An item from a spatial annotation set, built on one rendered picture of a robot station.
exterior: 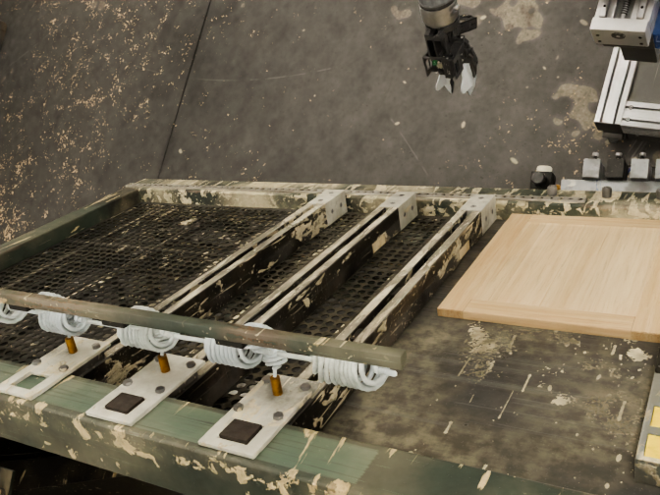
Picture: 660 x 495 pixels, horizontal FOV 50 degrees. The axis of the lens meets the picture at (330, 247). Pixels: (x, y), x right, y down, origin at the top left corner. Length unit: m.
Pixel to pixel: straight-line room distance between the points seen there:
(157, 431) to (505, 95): 2.31
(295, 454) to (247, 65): 2.97
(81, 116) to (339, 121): 1.77
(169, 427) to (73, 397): 0.23
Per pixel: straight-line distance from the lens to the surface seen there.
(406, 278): 1.56
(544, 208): 1.98
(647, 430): 1.15
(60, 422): 1.30
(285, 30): 3.75
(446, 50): 1.54
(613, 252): 1.75
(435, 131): 3.16
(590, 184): 2.14
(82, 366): 1.44
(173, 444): 1.12
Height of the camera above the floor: 2.78
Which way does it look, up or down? 59 degrees down
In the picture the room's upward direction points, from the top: 70 degrees counter-clockwise
